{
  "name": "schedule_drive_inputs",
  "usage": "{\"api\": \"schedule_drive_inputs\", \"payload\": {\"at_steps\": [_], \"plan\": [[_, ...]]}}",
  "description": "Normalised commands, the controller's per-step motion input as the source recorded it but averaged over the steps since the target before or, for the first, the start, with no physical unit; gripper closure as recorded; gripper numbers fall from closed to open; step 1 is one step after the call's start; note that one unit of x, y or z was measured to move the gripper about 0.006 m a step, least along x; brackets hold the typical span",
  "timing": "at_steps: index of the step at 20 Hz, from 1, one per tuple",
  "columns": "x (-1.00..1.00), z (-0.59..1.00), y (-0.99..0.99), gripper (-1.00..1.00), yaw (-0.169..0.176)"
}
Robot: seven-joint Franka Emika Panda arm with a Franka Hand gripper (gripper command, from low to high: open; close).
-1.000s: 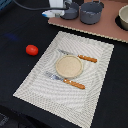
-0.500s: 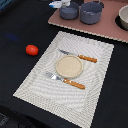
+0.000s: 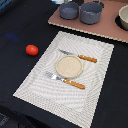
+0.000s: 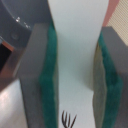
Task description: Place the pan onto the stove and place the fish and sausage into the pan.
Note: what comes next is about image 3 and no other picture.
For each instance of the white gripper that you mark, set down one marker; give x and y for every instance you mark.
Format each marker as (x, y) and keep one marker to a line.
(60, 1)

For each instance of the grey frying pan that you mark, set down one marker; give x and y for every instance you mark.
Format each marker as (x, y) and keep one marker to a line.
(69, 10)

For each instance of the red sausage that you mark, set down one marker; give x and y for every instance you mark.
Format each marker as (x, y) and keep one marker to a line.
(32, 50)

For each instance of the brown stove board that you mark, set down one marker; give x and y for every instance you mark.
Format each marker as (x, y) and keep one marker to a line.
(106, 27)

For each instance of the grey cooking pot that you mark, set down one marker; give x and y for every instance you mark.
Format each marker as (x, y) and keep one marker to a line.
(90, 12)

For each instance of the round beige plate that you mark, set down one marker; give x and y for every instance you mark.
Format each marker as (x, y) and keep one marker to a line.
(69, 66)

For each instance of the beige bowl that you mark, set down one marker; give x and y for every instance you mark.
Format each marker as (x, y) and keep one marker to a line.
(123, 14)

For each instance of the woven beige placemat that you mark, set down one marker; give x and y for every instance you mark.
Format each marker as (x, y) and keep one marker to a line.
(62, 99)

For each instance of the knife with wooden handle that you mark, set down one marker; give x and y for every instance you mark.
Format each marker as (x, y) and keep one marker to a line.
(80, 56)

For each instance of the fork with wooden handle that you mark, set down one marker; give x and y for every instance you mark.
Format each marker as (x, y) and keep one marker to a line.
(67, 81)

